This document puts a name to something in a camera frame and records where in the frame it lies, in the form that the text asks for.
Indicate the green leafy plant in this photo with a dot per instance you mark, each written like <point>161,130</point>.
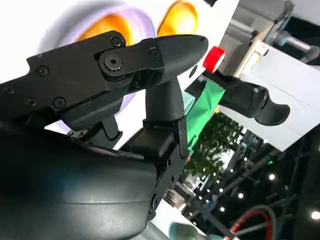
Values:
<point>220,135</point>

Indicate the pale green mug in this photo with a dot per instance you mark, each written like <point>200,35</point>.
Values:
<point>183,231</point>

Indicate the orange and white bread roll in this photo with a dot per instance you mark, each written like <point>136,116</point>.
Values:
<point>180,17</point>
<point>112,25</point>

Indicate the green cloth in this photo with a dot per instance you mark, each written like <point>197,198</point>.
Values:
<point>205,105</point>

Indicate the red round button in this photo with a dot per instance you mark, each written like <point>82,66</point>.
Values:
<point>213,58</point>

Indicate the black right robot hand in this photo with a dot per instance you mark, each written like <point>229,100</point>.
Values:
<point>75,187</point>

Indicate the lilac plate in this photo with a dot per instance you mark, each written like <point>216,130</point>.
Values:
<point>142,25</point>

